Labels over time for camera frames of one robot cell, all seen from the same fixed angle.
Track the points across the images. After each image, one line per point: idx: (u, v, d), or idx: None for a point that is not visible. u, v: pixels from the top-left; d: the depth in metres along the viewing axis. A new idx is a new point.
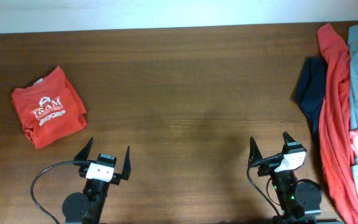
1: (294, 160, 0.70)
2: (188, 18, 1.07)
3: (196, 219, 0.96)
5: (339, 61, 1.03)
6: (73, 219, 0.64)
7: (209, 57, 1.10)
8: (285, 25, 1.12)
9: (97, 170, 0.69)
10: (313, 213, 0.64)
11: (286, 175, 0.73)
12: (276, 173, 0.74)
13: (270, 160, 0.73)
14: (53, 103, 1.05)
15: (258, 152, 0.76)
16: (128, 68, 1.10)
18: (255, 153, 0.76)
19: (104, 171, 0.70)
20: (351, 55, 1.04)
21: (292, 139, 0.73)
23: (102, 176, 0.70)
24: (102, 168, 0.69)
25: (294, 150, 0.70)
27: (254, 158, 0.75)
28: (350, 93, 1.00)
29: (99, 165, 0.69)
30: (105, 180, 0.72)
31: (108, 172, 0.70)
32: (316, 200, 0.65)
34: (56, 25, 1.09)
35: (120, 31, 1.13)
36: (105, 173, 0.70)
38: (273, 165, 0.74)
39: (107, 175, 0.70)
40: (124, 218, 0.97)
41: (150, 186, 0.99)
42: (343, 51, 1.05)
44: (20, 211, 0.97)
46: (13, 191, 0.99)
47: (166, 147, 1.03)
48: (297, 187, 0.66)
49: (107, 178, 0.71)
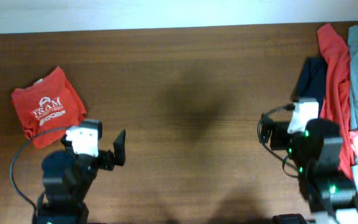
1: (304, 108, 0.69)
2: (188, 17, 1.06)
3: (196, 218, 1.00)
5: (339, 61, 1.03)
6: (53, 173, 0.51)
7: (209, 58, 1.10)
8: (286, 25, 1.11)
9: (79, 134, 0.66)
10: (335, 142, 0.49)
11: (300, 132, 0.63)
12: (286, 134, 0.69)
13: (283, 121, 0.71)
14: (53, 104, 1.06)
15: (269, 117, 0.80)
16: (128, 69, 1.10)
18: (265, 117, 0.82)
19: (87, 134, 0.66)
20: (351, 55, 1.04)
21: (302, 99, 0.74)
23: (86, 140, 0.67)
24: (84, 131, 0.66)
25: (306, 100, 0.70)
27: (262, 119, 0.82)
28: (350, 93, 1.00)
29: (81, 127, 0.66)
30: (91, 149, 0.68)
31: (91, 134, 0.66)
32: (335, 129, 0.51)
34: (54, 25, 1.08)
35: (120, 31, 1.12)
36: (88, 136, 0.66)
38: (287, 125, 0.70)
39: (91, 139, 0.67)
40: (125, 217, 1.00)
41: (151, 186, 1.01)
42: (343, 51, 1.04)
44: (25, 210, 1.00)
46: (15, 191, 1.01)
47: (166, 147, 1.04)
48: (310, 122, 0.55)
49: (90, 144, 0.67)
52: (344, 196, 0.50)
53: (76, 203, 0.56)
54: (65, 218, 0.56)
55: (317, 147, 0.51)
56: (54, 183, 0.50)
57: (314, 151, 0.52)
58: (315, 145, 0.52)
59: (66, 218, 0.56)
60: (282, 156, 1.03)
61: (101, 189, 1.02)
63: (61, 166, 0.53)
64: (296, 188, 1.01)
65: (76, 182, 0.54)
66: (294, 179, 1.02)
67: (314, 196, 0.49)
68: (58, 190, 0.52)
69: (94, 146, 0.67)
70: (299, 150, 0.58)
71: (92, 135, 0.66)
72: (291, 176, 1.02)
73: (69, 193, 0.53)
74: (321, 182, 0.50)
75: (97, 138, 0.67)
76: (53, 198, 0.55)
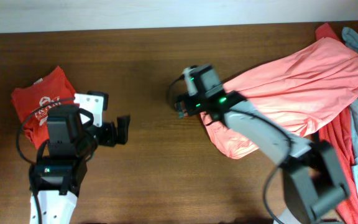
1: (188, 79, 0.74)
2: (187, 16, 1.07)
3: (196, 218, 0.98)
5: (289, 58, 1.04)
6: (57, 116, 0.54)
7: (209, 56, 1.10)
8: (284, 25, 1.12)
9: (86, 100, 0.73)
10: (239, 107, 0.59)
11: (219, 89, 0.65)
12: (212, 93, 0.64)
13: (215, 92, 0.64)
14: (53, 104, 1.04)
15: (196, 74, 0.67)
16: (128, 68, 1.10)
18: (195, 78, 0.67)
19: (93, 100, 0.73)
20: (304, 52, 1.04)
21: (201, 71, 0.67)
23: (90, 106, 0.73)
24: (91, 98, 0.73)
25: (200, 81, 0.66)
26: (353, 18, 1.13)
27: (194, 75, 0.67)
28: (293, 84, 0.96)
29: (87, 94, 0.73)
30: (97, 114, 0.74)
31: (97, 101, 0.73)
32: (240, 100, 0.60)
34: (55, 25, 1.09)
35: (120, 31, 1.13)
36: (94, 102, 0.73)
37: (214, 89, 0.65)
38: (214, 86, 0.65)
39: (96, 105, 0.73)
40: (124, 218, 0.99)
41: (150, 186, 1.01)
42: (298, 51, 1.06)
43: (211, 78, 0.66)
44: (21, 210, 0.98)
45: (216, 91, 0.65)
46: (13, 191, 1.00)
47: (166, 147, 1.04)
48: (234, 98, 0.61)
49: (96, 110, 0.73)
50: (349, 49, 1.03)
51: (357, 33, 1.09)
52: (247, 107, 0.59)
53: (75, 150, 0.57)
54: (61, 166, 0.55)
55: (201, 84, 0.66)
56: (58, 118, 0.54)
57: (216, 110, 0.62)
58: (199, 84, 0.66)
59: (61, 168, 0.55)
60: None
61: (100, 189, 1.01)
63: (66, 109, 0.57)
64: None
65: (74, 129, 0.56)
66: None
67: (222, 116, 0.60)
68: (58, 132, 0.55)
69: (97, 113, 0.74)
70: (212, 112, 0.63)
71: (98, 102, 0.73)
72: None
73: (68, 135, 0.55)
74: (216, 102, 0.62)
75: (102, 104, 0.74)
76: (56, 142, 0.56)
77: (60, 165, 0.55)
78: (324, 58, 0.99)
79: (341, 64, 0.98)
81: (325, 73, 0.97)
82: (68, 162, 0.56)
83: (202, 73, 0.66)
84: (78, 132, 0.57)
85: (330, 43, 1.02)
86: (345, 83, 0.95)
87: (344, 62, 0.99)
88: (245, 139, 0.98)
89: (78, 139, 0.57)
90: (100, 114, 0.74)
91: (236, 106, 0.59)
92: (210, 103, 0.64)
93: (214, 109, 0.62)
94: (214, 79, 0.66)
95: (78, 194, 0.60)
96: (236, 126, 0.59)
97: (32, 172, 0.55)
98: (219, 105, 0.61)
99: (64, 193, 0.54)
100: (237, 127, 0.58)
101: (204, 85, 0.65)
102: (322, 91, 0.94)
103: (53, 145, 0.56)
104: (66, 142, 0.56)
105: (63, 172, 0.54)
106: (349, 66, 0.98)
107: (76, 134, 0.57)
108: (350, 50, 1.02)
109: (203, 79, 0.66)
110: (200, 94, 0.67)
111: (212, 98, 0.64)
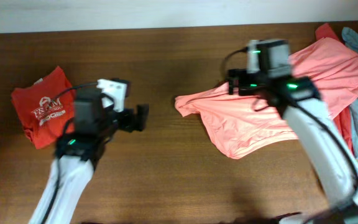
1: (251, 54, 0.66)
2: (187, 17, 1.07)
3: (196, 218, 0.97)
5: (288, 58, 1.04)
6: (84, 98, 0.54)
7: (209, 56, 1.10)
8: (284, 25, 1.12)
9: (109, 85, 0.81)
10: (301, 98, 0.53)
11: (286, 71, 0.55)
12: (276, 74, 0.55)
13: (283, 73, 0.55)
14: (53, 104, 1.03)
15: (266, 48, 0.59)
16: (128, 68, 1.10)
18: (264, 52, 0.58)
19: (115, 86, 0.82)
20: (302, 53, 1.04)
21: (273, 46, 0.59)
23: (112, 91, 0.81)
24: (114, 83, 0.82)
25: (268, 56, 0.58)
26: (352, 18, 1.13)
27: (265, 48, 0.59)
28: None
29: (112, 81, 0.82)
30: (119, 98, 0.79)
31: (119, 86, 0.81)
32: (309, 92, 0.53)
34: (55, 25, 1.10)
35: (120, 31, 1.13)
36: (117, 88, 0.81)
37: (282, 68, 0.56)
38: (281, 66, 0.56)
39: (117, 90, 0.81)
40: (123, 218, 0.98)
41: (150, 186, 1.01)
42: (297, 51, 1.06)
43: (283, 56, 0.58)
44: (19, 211, 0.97)
45: (284, 70, 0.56)
46: (12, 191, 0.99)
47: (166, 147, 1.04)
48: (306, 85, 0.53)
49: (118, 94, 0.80)
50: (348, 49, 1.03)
51: (357, 34, 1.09)
52: (317, 110, 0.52)
53: (97, 129, 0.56)
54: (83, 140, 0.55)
55: (266, 60, 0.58)
56: (84, 99, 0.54)
57: (277, 91, 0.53)
58: (265, 59, 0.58)
59: (84, 142, 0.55)
60: (282, 156, 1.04)
61: (100, 188, 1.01)
63: (91, 91, 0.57)
64: (296, 188, 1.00)
65: (97, 109, 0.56)
66: (294, 179, 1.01)
67: (281, 99, 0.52)
68: (83, 112, 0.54)
69: (120, 96, 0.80)
70: (271, 89, 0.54)
71: (120, 88, 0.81)
72: (290, 176, 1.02)
73: (93, 114, 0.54)
74: (279, 83, 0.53)
75: (124, 90, 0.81)
76: (80, 122, 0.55)
77: (86, 142, 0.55)
78: (324, 58, 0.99)
79: (341, 64, 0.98)
81: (325, 73, 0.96)
82: (92, 139, 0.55)
83: (273, 48, 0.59)
84: (100, 114, 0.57)
85: (330, 43, 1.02)
86: (345, 83, 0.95)
87: (344, 62, 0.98)
88: (245, 139, 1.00)
89: (100, 119, 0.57)
90: (121, 99, 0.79)
91: (304, 102, 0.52)
92: (271, 83, 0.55)
93: (275, 89, 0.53)
94: (285, 58, 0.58)
95: (94, 170, 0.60)
96: (298, 128, 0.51)
97: (58, 147, 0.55)
98: (285, 88, 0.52)
99: (84, 161, 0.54)
100: (298, 128, 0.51)
101: (269, 62, 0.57)
102: (322, 92, 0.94)
103: (76, 124, 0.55)
104: (90, 121, 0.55)
105: (85, 145, 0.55)
106: (349, 66, 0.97)
107: (99, 115, 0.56)
108: (350, 51, 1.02)
109: (270, 55, 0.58)
110: (260, 73, 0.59)
111: (275, 77, 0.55)
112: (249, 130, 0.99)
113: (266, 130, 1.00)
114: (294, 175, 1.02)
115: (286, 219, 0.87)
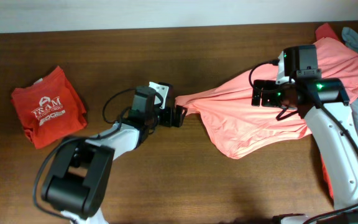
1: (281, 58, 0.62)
2: (188, 17, 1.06)
3: (196, 218, 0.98)
5: None
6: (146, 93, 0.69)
7: (209, 56, 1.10)
8: (283, 25, 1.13)
9: (156, 88, 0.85)
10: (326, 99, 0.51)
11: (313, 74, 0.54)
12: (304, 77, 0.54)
13: (309, 76, 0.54)
14: (53, 103, 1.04)
15: (294, 51, 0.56)
16: (129, 68, 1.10)
18: (293, 54, 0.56)
19: (161, 88, 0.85)
20: None
21: (303, 48, 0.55)
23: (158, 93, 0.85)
24: (159, 86, 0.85)
25: (298, 59, 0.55)
26: (352, 18, 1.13)
27: (293, 50, 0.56)
28: None
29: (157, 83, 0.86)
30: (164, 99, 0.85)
31: (163, 88, 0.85)
32: (334, 95, 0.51)
34: (55, 25, 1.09)
35: (120, 31, 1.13)
36: (162, 89, 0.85)
37: (310, 71, 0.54)
38: (309, 68, 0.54)
39: (163, 92, 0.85)
40: (124, 218, 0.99)
41: (150, 186, 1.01)
42: None
43: (314, 58, 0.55)
44: (20, 211, 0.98)
45: (311, 74, 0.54)
46: (13, 191, 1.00)
47: (166, 147, 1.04)
48: (331, 88, 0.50)
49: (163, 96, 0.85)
50: (348, 49, 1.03)
51: (357, 33, 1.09)
52: (342, 113, 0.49)
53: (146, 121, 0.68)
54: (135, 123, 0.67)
55: (296, 61, 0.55)
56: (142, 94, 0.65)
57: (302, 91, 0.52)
58: (293, 61, 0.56)
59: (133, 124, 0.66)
60: (282, 156, 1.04)
61: None
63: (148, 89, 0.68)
64: (296, 188, 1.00)
65: (149, 104, 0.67)
66: (294, 179, 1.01)
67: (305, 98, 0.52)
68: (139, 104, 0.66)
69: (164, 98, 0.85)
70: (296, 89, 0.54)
71: (165, 89, 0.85)
72: (290, 176, 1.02)
73: (146, 107, 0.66)
74: (308, 83, 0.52)
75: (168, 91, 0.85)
76: (135, 111, 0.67)
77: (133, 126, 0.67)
78: (324, 58, 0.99)
79: (341, 64, 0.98)
81: (325, 73, 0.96)
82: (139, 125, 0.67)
83: (305, 50, 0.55)
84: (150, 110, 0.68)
85: (330, 43, 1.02)
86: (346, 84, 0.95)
87: (344, 62, 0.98)
88: (245, 139, 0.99)
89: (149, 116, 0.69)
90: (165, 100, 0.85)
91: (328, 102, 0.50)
92: (297, 83, 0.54)
93: (299, 88, 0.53)
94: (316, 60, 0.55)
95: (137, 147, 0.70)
96: (317, 129, 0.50)
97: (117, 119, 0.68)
98: (310, 88, 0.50)
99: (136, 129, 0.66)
100: (317, 130, 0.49)
101: (298, 63, 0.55)
102: None
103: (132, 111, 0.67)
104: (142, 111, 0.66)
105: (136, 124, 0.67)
106: (349, 67, 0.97)
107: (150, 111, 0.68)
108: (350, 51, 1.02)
109: (300, 56, 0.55)
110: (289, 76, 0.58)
111: (302, 79, 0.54)
112: (249, 130, 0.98)
113: (267, 129, 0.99)
114: (294, 175, 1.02)
115: (287, 219, 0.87)
